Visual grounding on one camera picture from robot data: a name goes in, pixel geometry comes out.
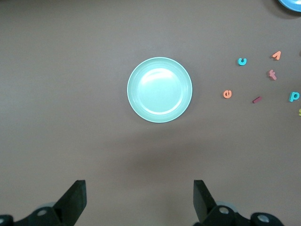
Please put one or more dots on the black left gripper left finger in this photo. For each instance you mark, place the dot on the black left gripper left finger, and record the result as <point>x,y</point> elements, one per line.
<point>70,202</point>

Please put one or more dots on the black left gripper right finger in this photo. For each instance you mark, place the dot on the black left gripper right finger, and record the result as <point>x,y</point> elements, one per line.
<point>204,204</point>

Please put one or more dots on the orange foam letter e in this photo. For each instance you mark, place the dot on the orange foam letter e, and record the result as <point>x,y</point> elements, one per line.
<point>224,94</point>

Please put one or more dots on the dark red foam letter l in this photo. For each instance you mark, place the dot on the dark red foam letter l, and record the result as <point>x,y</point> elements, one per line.
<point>257,99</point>

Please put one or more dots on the teal foam letter c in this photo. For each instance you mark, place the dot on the teal foam letter c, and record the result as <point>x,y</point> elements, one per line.
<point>242,64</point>

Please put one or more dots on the brown table cover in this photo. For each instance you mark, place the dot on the brown table cover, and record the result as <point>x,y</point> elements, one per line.
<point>58,94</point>

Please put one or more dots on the green round plate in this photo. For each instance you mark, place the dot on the green round plate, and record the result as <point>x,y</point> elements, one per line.
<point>160,89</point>

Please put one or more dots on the teal foam letter p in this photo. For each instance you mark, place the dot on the teal foam letter p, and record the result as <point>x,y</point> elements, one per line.
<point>291,98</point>

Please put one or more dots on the red foam letter f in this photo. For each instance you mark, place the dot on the red foam letter f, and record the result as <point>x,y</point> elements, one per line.
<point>272,75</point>

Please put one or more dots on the orange foam letter v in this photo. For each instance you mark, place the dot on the orange foam letter v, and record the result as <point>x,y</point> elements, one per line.
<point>277,55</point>

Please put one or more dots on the blue round plate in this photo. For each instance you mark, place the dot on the blue round plate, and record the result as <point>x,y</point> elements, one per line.
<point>292,4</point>

